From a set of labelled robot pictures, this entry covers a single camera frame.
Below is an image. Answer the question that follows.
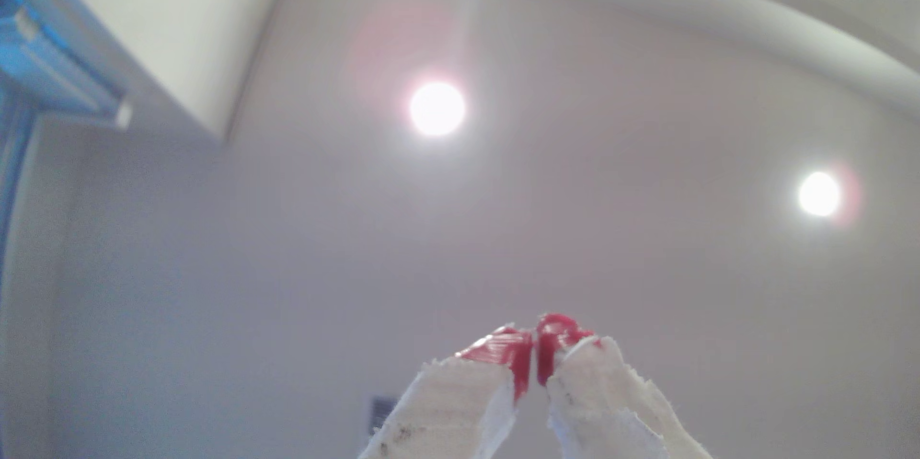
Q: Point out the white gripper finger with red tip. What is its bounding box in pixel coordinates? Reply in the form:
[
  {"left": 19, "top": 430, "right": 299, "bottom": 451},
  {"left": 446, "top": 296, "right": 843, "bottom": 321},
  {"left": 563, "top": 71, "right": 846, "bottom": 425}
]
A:
[
  {"left": 536, "top": 313, "right": 714, "bottom": 459},
  {"left": 358, "top": 327, "right": 535, "bottom": 459}
]

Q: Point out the round ceiling light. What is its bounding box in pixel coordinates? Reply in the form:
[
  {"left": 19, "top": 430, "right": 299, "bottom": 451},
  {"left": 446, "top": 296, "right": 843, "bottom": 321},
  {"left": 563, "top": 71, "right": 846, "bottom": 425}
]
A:
[
  {"left": 408, "top": 80, "right": 467, "bottom": 138},
  {"left": 798, "top": 171, "right": 842, "bottom": 218}
]

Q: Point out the wall air vent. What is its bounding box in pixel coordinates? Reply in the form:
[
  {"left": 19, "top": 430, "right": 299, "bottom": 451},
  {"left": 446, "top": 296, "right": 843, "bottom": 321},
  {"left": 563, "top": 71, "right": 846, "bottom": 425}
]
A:
[{"left": 368, "top": 394, "right": 398, "bottom": 438}]

